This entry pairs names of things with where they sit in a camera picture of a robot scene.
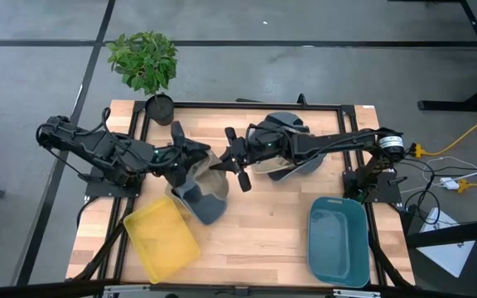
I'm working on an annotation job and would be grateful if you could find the black desk frame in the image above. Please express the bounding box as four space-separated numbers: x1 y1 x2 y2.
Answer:
387 0 477 113

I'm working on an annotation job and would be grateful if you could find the white box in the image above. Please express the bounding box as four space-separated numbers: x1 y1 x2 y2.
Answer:
418 206 475 278

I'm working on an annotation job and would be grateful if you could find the green leafy plant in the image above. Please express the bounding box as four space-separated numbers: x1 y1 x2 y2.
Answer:
105 31 179 97

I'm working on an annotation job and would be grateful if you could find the black table frame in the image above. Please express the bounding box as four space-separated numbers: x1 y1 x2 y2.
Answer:
66 100 416 298

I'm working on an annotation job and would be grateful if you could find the yellow plastic bin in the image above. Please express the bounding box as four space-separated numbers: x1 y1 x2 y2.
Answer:
123 194 201 285

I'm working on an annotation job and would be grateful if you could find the teal plastic bin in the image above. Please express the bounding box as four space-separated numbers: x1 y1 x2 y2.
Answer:
306 196 371 289

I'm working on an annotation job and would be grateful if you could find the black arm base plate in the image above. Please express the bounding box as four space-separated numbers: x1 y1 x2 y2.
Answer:
343 169 403 204
84 165 143 199

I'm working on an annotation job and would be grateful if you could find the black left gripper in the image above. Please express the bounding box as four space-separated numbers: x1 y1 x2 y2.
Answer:
153 119 213 199

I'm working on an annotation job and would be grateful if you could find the black bar stand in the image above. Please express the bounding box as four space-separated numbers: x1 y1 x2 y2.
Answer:
406 217 477 298

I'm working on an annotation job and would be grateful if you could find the white cable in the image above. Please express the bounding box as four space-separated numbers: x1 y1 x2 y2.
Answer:
399 161 477 195

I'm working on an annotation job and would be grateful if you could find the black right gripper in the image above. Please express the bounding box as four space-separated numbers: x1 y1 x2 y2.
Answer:
209 126 293 194

